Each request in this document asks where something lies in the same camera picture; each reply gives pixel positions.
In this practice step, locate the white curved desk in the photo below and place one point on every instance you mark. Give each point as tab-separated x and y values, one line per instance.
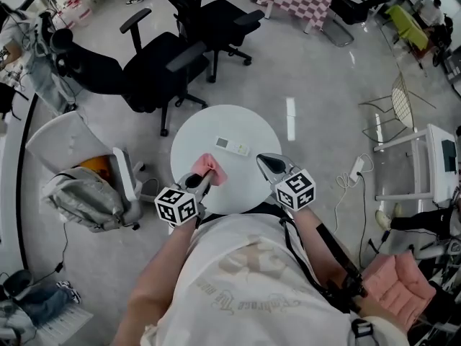
9	193

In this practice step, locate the green cloth table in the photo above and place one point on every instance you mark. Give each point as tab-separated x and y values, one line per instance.
407	27

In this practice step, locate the black office chair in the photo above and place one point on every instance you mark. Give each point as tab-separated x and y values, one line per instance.
216	20
155	67

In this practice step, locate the grey backpack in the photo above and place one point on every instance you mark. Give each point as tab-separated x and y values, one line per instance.
83	197

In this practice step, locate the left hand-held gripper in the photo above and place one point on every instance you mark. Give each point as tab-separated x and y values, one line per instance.
176	207

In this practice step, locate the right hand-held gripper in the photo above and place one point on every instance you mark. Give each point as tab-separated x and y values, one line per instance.
295	189

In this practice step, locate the person's right forearm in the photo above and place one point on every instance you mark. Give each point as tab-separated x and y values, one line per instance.
309	236

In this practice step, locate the person's black trousers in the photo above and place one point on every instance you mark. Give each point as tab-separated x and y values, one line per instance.
259	209

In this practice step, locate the white remote control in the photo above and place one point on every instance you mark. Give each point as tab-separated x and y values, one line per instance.
232	145

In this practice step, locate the white container red label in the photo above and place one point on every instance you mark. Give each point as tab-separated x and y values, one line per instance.
84	13

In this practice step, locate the pink cloth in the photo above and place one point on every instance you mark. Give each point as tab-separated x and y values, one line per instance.
209	162

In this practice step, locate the white office chair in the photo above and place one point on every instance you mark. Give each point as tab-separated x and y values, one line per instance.
57	135

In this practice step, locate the person's left forearm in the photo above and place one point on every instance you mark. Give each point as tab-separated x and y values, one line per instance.
162	261

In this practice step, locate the black plastic buckle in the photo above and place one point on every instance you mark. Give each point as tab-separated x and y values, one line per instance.
354	328

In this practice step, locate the white power strip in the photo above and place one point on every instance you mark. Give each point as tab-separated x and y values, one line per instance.
357	168

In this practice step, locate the black cantilever chair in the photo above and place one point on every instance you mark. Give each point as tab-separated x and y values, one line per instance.
349	9

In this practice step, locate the white drawer cabinet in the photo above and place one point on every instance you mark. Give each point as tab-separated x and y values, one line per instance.
65	323

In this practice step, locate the pink seat cushion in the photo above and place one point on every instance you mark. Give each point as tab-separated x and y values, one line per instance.
396	287

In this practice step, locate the white frame side table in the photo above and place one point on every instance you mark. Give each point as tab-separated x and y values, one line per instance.
436	164

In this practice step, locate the orange cushion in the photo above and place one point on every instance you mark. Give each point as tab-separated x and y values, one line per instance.
95	164

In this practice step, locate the dark green book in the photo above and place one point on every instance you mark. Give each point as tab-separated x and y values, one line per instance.
449	155

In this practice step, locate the grey office chair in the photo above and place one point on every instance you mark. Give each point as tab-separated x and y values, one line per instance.
439	251

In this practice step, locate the person's white printed t-shirt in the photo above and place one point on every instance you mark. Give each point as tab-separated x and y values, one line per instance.
234	283

